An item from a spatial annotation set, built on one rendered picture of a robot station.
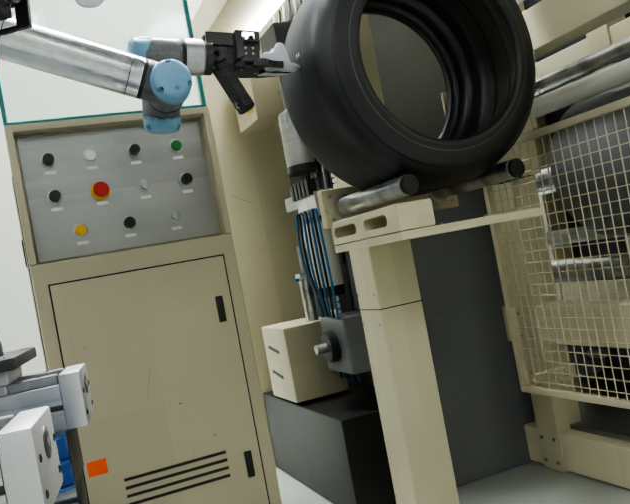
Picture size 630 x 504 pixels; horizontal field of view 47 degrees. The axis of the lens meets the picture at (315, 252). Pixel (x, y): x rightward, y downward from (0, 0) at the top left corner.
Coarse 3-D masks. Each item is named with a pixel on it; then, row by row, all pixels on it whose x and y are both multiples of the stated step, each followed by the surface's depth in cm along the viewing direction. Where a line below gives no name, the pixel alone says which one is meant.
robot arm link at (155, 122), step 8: (144, 104) 142; (144, 112) 144; (152, 112) 141; (160, 112) 139; (176, 112) 142; (144, 120) 144; (152, 120) 143; (160, 120) 143; (168, 120) 143; (176, 120) 145; (152, 128) 144; (160, 128) 144; (168, 128) 144; (176, 128) 145
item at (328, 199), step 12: (324, 192) 183; (336, 192) 184; (348, 192) 185; (324, 204) 182; (336, 204) 183; (384, 204) 189; (432, 204) 194; (444, 204) 195; (456, 204) 197; (324, 216) 183; (336, 216) 183; (348, 216) 184; (324, 228) 184
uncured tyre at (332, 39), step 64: (320, 0) 153; (384, 0) 185; (448, 0) 185; (512, 0) 166; (320, 64) 151; (448, 64) 191; (512, 64) 167; (320, 128) 159; (384, 128) 152; (448, 128) 190; (512, 128) 164
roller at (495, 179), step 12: (492, 168) 168; (504, 168) 164; (516, 168) 163; (468, 180) 177; (480, 180) 173; (492, 180) 169; (504, 180) 167; (432, 192) 194; (444, 192) 188; (456, 192) 184
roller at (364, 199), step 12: (396, 180) 154; (408, 180) 152; (360, 192) 171; (372, 192) 164; (384, 192) 159; (396, 192) 154; (408, 192) 152; (348, 204) 177; (360, 204) 172; (372, 204) 167
